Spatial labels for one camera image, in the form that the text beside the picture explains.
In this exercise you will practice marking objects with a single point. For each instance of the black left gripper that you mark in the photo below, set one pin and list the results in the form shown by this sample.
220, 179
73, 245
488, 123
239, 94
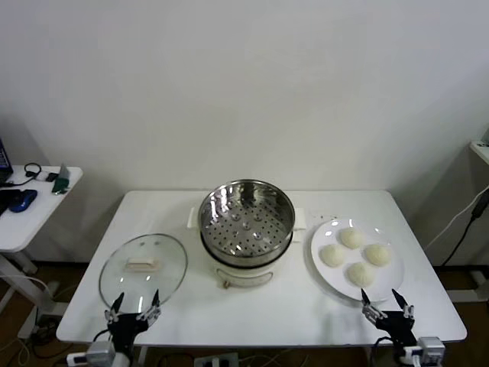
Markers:
126, 330

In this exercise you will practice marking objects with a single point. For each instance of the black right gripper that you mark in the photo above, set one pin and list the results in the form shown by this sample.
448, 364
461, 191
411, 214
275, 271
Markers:
397, 327

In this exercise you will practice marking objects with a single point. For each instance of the white steamed baozi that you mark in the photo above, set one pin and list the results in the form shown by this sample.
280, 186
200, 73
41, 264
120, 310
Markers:
332, 255
360, 274
352, 238
378, 255

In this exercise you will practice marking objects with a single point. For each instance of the round glass pot lid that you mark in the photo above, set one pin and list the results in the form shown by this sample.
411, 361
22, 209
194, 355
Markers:
141, 264

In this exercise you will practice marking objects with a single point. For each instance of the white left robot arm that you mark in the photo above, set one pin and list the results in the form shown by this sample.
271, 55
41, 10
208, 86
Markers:
122, 361

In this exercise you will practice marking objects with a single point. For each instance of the stainless steel steamer basket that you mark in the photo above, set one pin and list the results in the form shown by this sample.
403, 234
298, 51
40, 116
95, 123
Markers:
225, 233

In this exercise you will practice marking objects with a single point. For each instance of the white round plate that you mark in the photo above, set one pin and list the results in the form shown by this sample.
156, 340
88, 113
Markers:
386, 279

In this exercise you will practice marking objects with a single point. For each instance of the white floor power strip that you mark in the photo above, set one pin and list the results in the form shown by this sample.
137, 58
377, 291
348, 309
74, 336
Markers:
216, 361

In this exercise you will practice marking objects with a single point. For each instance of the white electric cooker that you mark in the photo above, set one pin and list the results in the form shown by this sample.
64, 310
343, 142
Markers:
244, 275

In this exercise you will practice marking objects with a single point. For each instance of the white side table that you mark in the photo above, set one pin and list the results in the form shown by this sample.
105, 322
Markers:
46, 214

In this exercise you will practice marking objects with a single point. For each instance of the green circuit board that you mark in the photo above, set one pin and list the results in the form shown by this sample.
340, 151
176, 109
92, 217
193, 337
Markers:
60, 186

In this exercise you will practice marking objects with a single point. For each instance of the grey small upright panel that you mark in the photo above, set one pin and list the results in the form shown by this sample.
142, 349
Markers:
65, 172

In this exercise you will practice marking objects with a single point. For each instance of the blue computer mouse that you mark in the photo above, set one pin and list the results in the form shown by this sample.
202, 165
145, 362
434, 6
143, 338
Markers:
23, 200

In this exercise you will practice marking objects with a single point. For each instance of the black flat device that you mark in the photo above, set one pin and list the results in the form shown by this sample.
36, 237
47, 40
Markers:
5, 199

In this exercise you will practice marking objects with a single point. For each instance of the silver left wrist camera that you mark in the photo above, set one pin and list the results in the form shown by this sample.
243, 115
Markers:
100, 351

